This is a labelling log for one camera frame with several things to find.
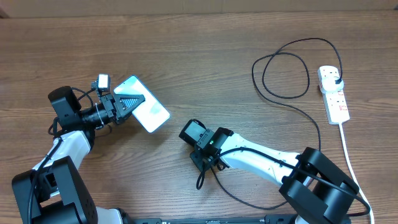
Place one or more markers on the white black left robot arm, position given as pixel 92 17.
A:
pixel 53 191

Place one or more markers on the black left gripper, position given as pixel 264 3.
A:
pixel 109 101

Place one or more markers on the smartphone with teal screen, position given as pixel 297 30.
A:
pixel 151 113

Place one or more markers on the white charger plug adapter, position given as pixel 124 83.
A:
pixel 331 84

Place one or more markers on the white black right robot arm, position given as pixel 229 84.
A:
pixel 317 189

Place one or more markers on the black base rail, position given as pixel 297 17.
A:
pixel 268 219

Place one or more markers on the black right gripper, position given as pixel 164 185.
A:
pixel 198 156

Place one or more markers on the white power strip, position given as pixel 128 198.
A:
pixel 335 102

